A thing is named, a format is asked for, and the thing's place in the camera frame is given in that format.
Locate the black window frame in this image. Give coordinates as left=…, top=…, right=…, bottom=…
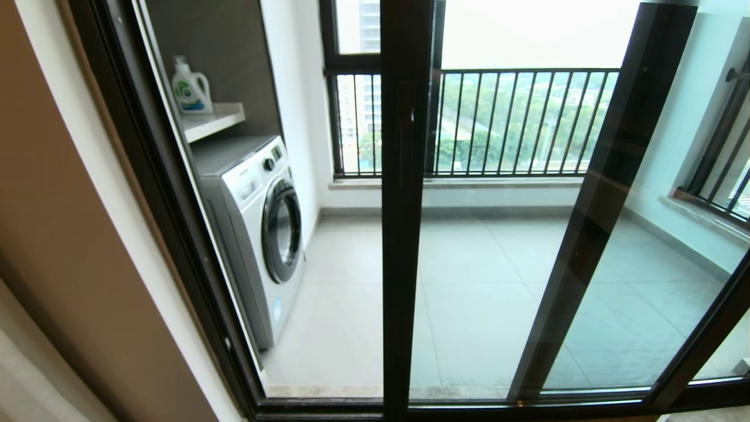
left=319, top=0, right=446, bottom=176

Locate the long black balcony railing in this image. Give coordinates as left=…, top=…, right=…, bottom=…
left=324, top=67, right=621, bottom=178

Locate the short black window railing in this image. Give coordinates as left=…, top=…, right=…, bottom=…
left=674, top=53, right=750, bottom=226

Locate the white wall shelf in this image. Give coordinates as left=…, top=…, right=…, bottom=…
left=183, top=103, right=246, bottom=143

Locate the short grey stone window sill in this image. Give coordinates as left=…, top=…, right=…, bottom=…
left=656, top=193, right=750, bottom=242

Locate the black framed fixed glass panel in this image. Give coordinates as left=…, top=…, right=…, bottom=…
left=507, top=0, right=750, bottom=405

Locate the white detergent bottle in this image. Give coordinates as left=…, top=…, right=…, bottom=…
left=172, top=56, right=214, bottom=114

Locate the black framed sliding glass door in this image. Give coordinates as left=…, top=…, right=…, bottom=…
left=380, top=0, right=750, bottom=422
left=66, top=0, right=750, bottom=422

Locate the long grey stone window sill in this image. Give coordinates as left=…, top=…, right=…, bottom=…
left=328, top=176, right=584, bottom=192

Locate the white front-load washing machine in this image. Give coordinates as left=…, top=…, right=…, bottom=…
left=193, top=135, right=306, bottom=351

